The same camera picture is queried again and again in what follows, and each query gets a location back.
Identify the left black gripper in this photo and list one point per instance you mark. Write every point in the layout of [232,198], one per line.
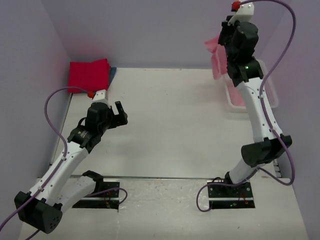
[116,116]

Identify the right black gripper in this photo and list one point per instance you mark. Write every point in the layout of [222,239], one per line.
[223,38]

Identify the pink t shirt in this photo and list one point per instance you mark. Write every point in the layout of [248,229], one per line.
[219,71]

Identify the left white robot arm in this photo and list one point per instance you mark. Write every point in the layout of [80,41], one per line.
[43,206]

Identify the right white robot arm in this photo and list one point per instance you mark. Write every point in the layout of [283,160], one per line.
[269,142]

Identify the folded teal t shirt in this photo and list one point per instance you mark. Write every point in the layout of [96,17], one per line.
[112,73]

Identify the folded red t shirt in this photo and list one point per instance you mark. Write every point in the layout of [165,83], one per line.
[90,76]

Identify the white plastic basket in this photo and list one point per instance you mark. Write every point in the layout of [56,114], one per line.
[267,87]

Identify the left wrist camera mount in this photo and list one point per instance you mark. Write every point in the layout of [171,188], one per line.
[100,96]

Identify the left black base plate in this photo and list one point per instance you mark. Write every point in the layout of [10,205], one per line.
[106,200]

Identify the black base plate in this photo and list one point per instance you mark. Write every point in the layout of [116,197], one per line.
[223,197]
[106,200]

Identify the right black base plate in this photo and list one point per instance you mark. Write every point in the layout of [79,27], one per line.
[223,197]

